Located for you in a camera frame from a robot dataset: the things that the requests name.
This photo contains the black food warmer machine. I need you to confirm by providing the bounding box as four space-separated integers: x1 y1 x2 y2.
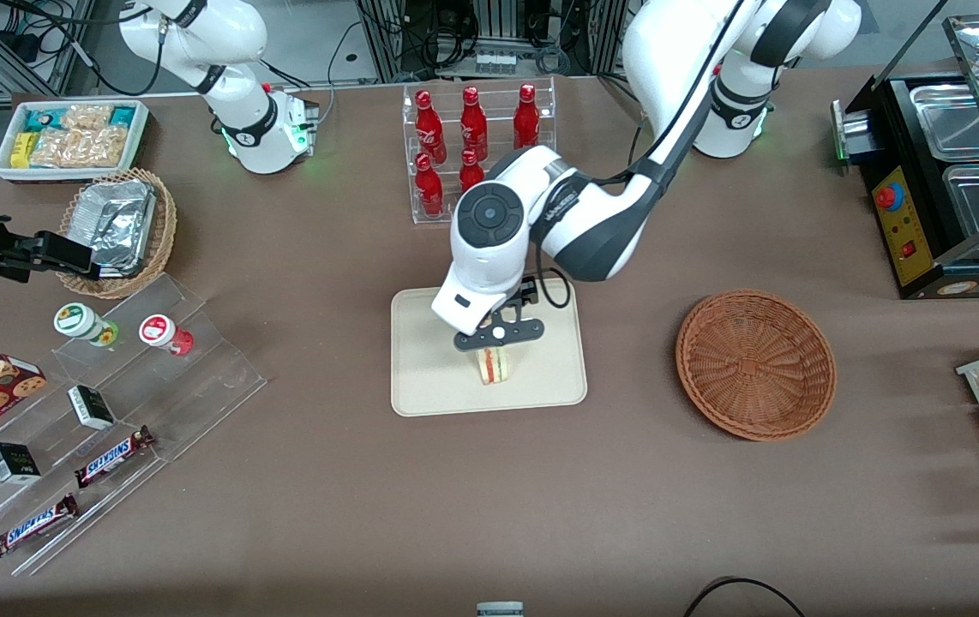
850 13 979 301

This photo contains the aluminium frame rack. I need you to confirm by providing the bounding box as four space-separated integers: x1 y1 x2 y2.
356 0 629 83

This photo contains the black cable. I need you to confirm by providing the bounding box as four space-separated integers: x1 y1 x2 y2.
682 577 808 617

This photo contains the large clear cracker bag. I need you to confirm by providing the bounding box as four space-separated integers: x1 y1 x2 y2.
29 126 132 170

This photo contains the beige plastic tray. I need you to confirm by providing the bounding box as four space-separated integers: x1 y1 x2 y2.
390 278 588 418

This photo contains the green lid cup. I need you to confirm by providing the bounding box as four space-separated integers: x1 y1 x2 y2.
53 303 121 349

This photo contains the light wicker basket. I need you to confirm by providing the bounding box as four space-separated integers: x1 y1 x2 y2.
55 168 178 301

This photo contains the brown wicker basket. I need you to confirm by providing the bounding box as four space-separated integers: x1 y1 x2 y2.
676 289 838 442

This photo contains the snickers chocolate bar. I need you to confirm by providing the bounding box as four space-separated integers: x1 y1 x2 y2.
0 492 81 560
74 425 157 490

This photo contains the white snack bin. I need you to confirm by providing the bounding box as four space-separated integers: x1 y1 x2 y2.
0 99 151 183

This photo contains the triangular sandwich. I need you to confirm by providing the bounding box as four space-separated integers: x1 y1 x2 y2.
474 344 515 387

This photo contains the silver metal box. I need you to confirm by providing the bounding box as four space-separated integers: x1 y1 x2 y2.
831 98 874 165

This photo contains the clear acrylic bottle rack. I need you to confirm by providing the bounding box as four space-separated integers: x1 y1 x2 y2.
402 75 557 225

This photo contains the red lid cup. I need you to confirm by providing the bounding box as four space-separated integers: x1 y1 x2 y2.
139 314 195 357

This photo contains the aluminium foil container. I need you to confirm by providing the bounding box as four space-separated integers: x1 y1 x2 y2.
69 178 158 279

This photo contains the red cola bottle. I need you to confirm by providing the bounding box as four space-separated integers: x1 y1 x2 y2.
413 153 446 218
414 89 448 165
458 149 488 191
513 83 543 150
459 86 490 162

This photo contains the small black box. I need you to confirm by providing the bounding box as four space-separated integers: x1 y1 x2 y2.
0 441 43 487
67 385 117 432

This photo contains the clear acrylic stepped display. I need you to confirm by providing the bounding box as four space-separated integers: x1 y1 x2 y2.
0 273 269 577

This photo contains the small clear cracker bag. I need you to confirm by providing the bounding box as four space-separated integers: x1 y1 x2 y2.
60 103 114 131

